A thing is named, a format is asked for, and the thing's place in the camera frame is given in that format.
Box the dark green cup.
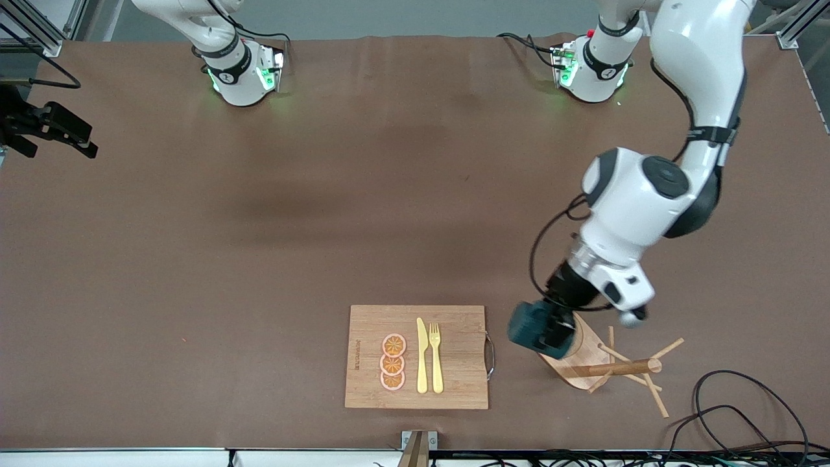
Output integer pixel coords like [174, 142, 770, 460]
[508, 302, 555, 352]

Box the wooden mug tree stand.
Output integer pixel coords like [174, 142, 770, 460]
[538, 311, 685, 419]

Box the bamboo cutting board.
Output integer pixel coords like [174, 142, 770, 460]
[344, 305, 489, 410]

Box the yellow plastic fork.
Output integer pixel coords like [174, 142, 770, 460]
[429, 322, 444, 394]

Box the yellow plastic knife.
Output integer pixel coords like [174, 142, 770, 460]
[416, 317, 429, 394]

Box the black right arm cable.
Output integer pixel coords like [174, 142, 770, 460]
[0, 23, 82, 90]

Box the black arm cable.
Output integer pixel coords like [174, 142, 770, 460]
[0, 23, 82, 90]
[528, 58, 743, 313]

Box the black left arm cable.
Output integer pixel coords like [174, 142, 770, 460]
[528, 58, 743, 313]

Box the aluminium frame profile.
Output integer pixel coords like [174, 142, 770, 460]
[62, 0, 98, 41]
[0, 0, 64, 58]
[776, 0, 830, 50]

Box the black cable bundle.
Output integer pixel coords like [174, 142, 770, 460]
[428, 450, 830, 467]

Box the black looped cable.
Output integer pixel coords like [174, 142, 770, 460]
[693, 370, 811, 464]
[665, 403, 789, 464]

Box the metal bracket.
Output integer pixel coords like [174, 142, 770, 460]
[401, 430, 438, 451]

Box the brown wooden post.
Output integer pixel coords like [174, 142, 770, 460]
[397, 431, 429, 467]

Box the thin black base cable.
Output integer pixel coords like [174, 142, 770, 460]
[498, 32, 560, 69]
[233, 25, 291, 46]

